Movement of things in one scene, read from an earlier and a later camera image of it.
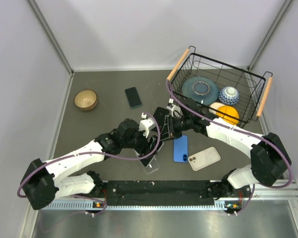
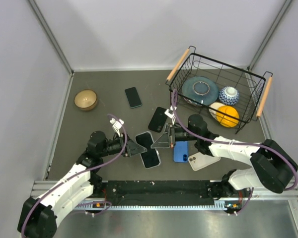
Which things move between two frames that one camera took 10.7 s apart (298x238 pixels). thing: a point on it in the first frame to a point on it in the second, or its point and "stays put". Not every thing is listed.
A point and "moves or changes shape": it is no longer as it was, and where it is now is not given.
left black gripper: x=146 y=148 to x=132 y=148
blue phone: x=180 y=149 stays put
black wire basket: x=225 y=93 stays put
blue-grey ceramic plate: x=201 y=89 stays put
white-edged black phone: x=146 y=161 moves or changes shape
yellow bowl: x=230 y=111 stays put
